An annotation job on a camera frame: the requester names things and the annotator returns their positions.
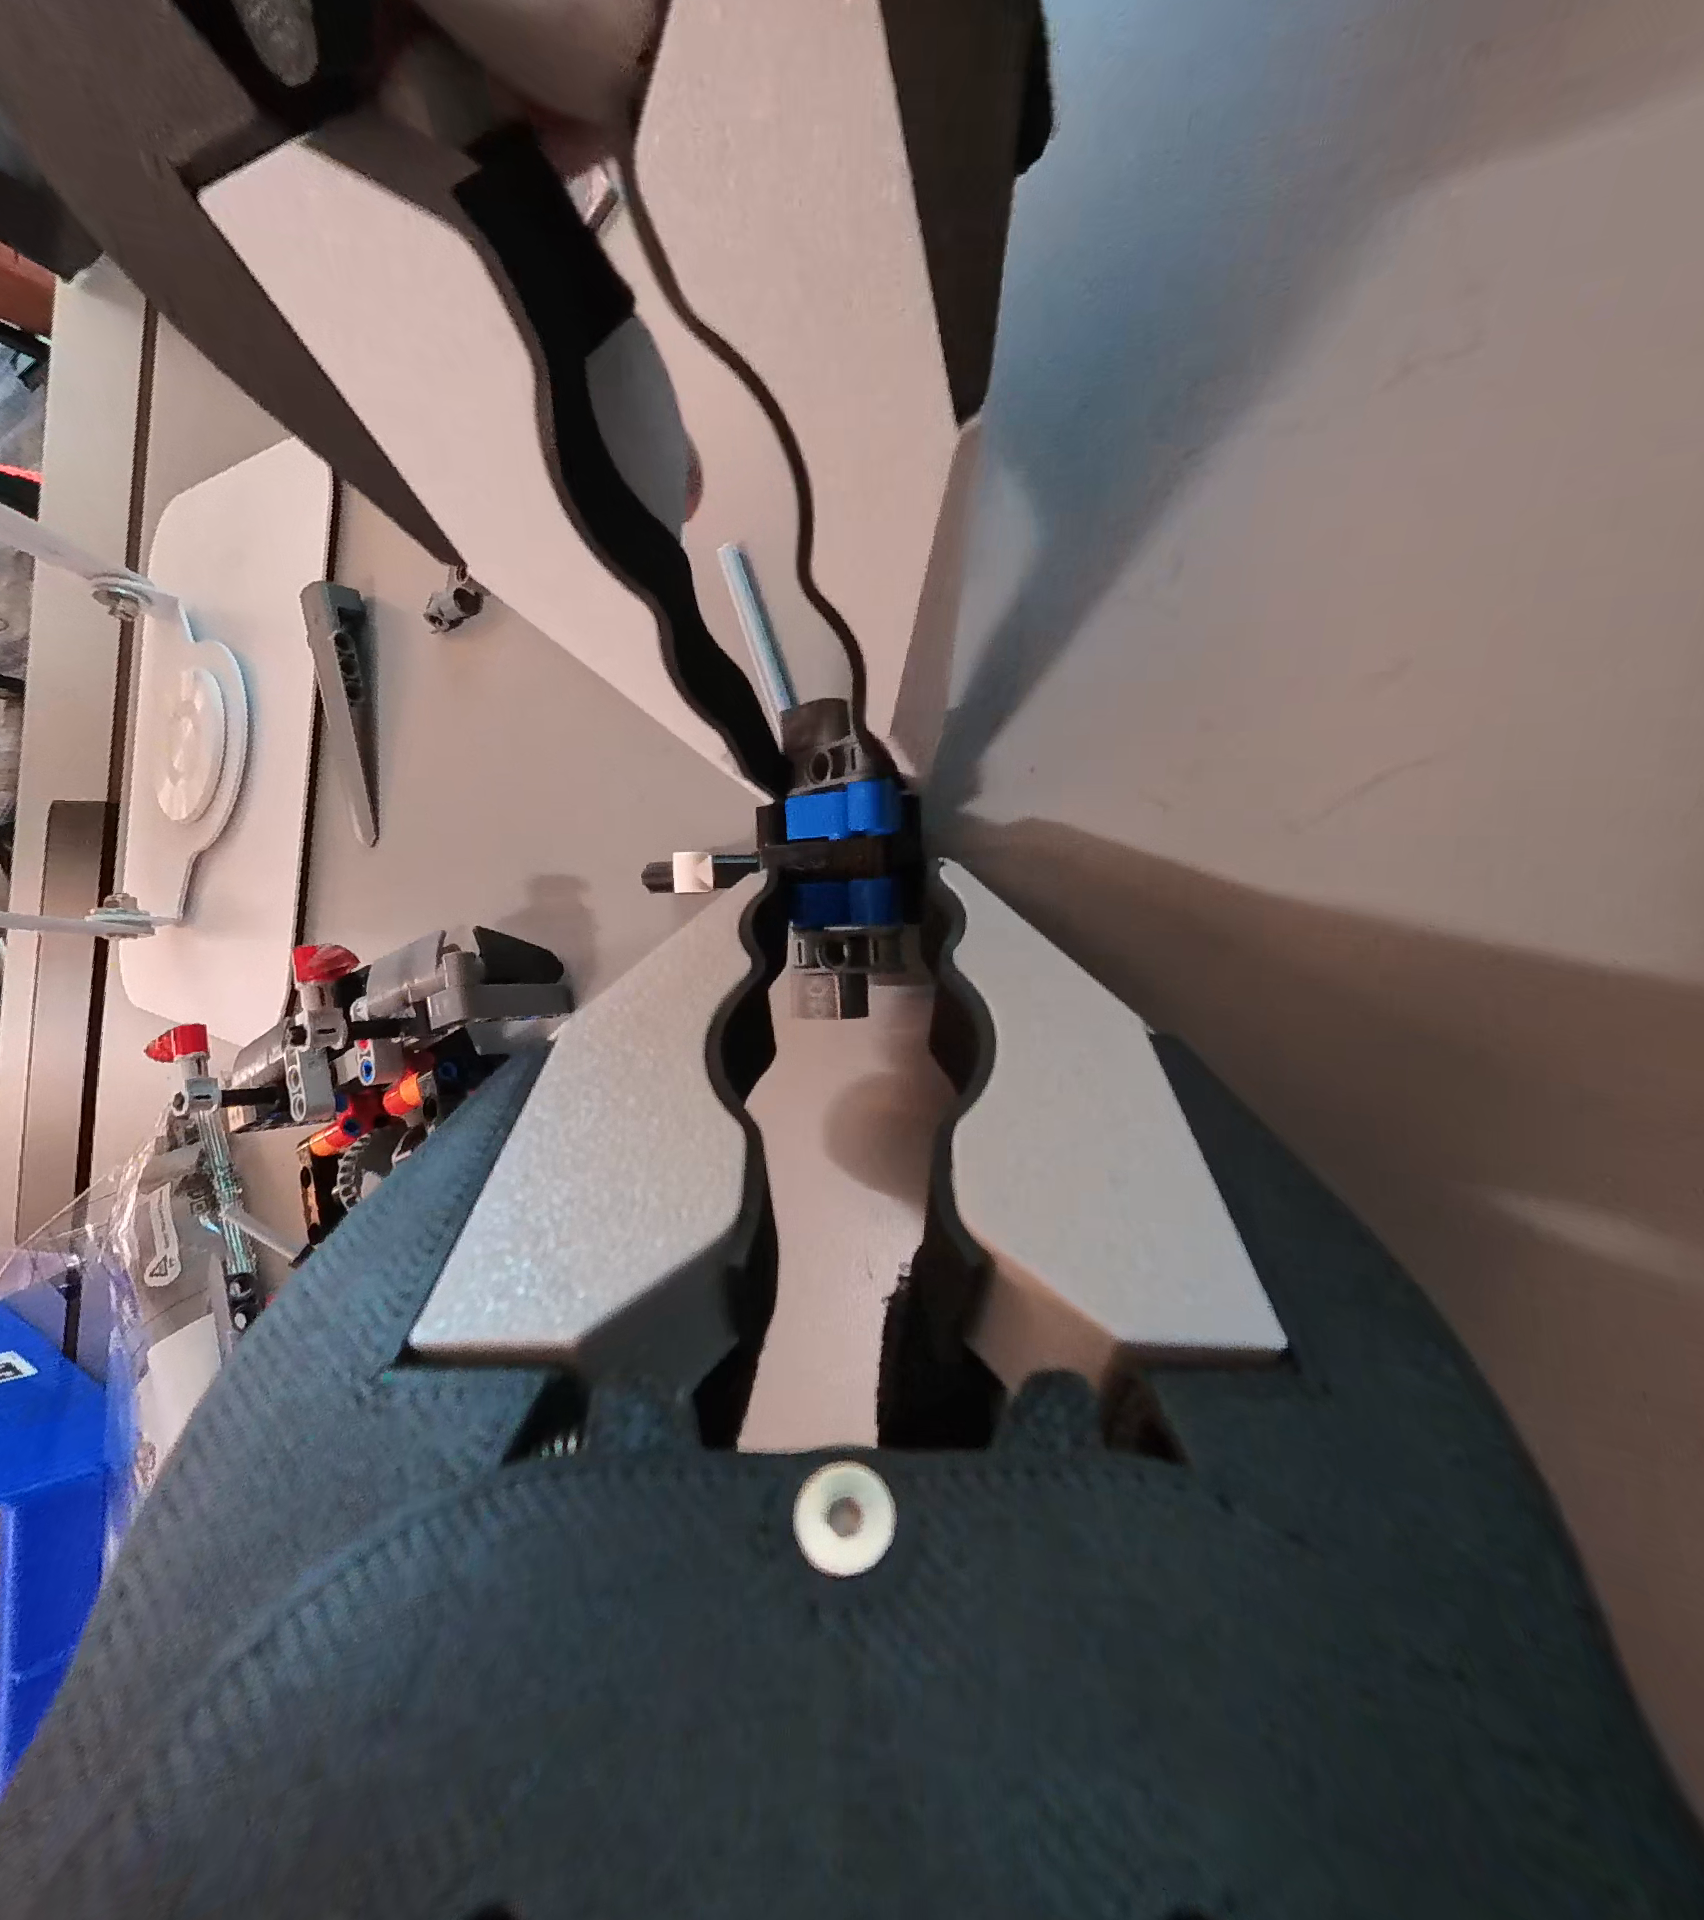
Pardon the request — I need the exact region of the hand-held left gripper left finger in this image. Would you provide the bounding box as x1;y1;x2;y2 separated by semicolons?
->
401;882;782;1373

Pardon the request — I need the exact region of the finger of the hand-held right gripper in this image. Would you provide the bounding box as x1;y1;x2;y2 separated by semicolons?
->
196;131;798;800
629;0;985;778

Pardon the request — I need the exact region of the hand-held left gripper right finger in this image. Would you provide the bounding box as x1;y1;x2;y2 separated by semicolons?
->
925;858;1291;1419

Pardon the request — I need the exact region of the blue black lego assembly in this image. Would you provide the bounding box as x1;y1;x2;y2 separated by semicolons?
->
638;695;930;1026

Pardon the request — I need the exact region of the pale lego axle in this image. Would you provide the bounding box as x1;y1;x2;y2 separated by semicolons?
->
714;540;803;719

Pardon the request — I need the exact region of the partly built grey lego model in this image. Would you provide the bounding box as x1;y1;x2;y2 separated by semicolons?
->
144;926;578;1254

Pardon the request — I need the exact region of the long grey lego panel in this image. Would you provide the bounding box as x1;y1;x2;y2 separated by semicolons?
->
297;579;383;852

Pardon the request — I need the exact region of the white board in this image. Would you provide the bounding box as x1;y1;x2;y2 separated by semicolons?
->
113;454;348;1039

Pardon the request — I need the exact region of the round white disc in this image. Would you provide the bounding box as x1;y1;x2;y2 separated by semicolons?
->
131;636;255;870

